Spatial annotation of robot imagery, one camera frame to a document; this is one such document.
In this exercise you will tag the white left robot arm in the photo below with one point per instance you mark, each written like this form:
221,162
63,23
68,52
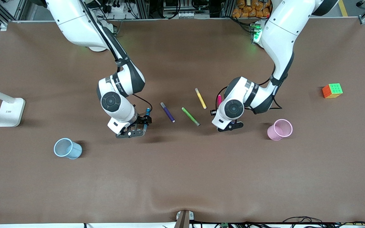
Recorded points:
284,28

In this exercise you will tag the pink marker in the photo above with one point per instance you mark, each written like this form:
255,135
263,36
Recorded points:
219,99

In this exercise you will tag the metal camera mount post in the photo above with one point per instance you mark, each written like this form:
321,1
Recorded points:
184,220

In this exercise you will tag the green marker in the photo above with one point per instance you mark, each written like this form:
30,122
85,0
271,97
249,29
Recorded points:
189,116

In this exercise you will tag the colourful puzzle cube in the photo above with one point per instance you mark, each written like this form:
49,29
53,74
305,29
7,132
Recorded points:
333,91

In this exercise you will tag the blue marker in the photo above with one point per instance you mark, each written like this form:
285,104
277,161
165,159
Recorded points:
148,110

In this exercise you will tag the purple marker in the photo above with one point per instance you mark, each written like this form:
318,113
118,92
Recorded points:
168,113

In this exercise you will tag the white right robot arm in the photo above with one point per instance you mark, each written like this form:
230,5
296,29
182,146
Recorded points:
74,25

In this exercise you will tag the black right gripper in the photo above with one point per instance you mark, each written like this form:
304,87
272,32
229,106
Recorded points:
142,120

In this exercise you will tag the white power strip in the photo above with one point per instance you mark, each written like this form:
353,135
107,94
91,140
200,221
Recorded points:
117,9

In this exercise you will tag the yellow marker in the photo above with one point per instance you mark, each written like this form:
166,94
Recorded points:
201,99

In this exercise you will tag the light blue mesh cup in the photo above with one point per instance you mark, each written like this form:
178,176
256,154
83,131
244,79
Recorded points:
74,152

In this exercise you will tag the white lamp stand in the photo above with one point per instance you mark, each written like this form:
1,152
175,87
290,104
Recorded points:
9,112

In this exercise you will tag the white terminal block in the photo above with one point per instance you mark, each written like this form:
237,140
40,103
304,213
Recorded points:
187,14

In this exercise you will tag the pink mesh cup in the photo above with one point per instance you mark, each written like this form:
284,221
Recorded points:
272,133

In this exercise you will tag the orange snack bags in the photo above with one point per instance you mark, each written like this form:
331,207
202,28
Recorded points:
246,9

